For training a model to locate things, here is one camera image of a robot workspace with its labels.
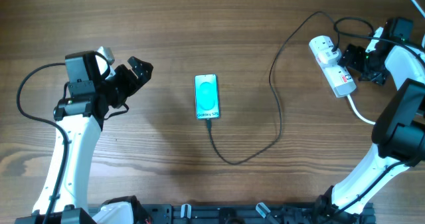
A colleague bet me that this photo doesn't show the black USB charging cable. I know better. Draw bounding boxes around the black USB charging cable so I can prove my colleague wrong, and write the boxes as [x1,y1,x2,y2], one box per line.
[205,11,342,166]

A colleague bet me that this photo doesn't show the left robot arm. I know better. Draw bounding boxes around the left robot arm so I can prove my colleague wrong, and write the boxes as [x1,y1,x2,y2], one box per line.
[16,47,153,224]

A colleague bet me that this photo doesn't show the white power strip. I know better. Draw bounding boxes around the white power strip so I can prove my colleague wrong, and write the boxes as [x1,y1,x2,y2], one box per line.
[309,35,356,98]

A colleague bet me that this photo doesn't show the white USB charger plug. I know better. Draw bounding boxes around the white USB charger plug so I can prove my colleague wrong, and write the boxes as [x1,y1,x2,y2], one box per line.
[316,47,341,66]

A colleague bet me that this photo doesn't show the teal Galaxy smartphone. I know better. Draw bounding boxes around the teal Galaxy smartphone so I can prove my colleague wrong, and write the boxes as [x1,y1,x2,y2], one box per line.
[194,74,220,120]

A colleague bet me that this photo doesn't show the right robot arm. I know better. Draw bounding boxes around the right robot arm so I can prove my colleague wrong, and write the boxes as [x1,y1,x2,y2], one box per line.
[309,17,424,223]

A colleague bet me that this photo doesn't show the white power strip cord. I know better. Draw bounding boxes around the white power strip cord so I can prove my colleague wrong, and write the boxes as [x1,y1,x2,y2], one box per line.
[346,0,425,126]

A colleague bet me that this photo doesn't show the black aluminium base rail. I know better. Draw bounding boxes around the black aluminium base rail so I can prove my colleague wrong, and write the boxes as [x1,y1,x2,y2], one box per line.
[80,202,376,224]

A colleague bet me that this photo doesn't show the black left camera cable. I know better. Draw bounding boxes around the black left camera cable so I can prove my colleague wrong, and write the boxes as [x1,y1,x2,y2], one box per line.
[16,51,112,224]

